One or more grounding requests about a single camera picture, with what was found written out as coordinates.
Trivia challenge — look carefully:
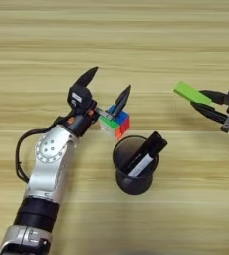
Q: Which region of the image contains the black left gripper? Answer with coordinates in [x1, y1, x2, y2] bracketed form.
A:
[55, 65, 132, 138]

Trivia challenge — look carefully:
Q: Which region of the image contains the green rectangular block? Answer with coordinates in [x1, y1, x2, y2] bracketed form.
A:
[173, 81, 214, 107]

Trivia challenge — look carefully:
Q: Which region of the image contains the colourful puzzle cube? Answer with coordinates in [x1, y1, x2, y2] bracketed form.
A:
[98, 104, 131, 141]

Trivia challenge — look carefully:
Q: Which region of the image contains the white marker with black cap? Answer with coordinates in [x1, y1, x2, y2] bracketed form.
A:
[127, 137, 169, 178]

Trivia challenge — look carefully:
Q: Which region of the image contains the black mesh pen cup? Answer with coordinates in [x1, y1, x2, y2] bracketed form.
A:
[112, 134, 160, 196]

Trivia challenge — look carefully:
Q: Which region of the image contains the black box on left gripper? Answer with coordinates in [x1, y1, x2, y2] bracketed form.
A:
[66, 83, 94, 109]

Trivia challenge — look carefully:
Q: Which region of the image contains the black pen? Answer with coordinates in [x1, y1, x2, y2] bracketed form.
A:
[121, 131, 161, 173]

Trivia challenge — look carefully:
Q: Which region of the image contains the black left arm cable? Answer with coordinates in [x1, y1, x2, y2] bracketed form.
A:
[15, 114, 66, 184]

